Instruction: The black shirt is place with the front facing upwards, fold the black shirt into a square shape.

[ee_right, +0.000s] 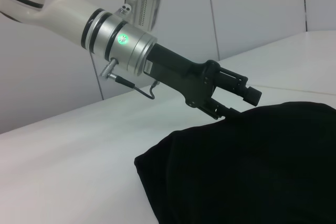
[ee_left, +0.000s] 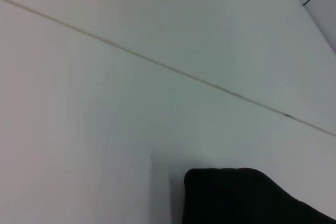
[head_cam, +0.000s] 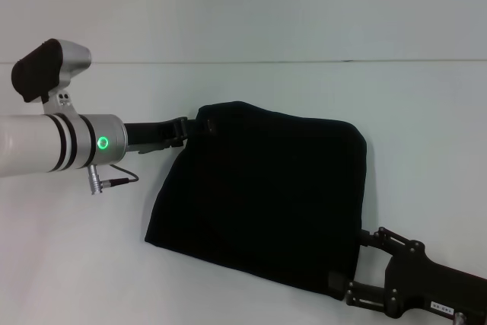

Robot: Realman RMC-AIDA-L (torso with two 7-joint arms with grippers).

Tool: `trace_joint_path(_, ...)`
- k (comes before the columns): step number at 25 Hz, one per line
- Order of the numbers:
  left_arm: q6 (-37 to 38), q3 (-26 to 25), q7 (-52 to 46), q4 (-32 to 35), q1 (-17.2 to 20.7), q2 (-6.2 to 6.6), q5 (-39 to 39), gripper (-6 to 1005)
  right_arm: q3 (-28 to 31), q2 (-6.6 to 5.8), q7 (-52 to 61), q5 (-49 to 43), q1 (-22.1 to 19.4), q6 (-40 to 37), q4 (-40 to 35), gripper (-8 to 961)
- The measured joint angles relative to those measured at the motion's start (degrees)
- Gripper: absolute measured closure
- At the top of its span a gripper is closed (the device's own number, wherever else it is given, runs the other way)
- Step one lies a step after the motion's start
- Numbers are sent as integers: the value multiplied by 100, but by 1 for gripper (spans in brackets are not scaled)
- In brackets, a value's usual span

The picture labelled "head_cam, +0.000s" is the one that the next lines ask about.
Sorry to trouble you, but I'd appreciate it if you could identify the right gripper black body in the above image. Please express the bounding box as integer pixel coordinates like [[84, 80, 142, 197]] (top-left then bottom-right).
[[383, 240, 487, 321]]

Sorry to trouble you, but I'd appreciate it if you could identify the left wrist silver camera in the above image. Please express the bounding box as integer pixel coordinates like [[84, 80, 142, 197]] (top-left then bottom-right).
[[10, 38, 94, 116]]

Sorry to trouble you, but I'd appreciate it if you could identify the black shirt with FREE print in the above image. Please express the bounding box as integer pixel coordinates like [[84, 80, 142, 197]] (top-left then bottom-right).
[[144, 100, 368, 302]]

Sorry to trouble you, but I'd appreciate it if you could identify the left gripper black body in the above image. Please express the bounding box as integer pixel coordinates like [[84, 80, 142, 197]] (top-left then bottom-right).
[[122, 116, 183, 155]]

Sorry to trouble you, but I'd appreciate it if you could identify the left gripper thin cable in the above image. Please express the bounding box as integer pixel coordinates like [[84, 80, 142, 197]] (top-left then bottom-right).
[[99, 164, 140, 186]]

